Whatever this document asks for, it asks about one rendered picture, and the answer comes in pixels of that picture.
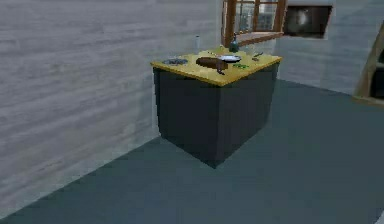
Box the dark counter with yellow top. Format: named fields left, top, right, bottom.
left=150, top=45, right=283, bottom=170

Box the white plate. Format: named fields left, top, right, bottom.
left=218, top=54, right=242, bottom=64

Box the dark green bottle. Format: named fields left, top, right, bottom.
left=228, top=33, right=240, bottom=54

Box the brown wooden window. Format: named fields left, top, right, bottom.
left=220, top=0, right=288, bottom=48

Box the tan wooden shelf unit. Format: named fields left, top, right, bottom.
left=352, top=21, right=384, bottom=108

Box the dark framed wall picture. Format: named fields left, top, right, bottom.
left=282, top=3, right=334, bottom=40

